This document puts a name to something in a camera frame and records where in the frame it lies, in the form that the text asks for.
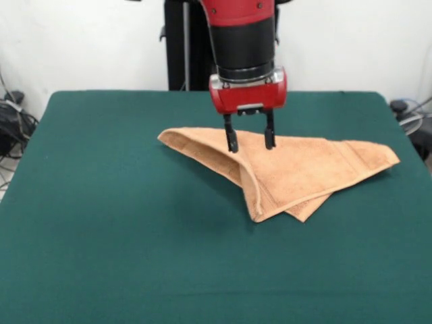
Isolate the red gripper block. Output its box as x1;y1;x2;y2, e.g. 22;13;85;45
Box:
208;66;289;154

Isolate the tan terry towel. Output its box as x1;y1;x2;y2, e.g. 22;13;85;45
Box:
157;126;401;223

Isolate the dark green table cloth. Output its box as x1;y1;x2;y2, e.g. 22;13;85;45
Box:
0;90;432;324

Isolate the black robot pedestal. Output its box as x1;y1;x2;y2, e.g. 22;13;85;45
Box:
158;0;281;92

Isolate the black cable tangle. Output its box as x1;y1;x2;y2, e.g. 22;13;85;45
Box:
0;90;41;161
389;97;432;163

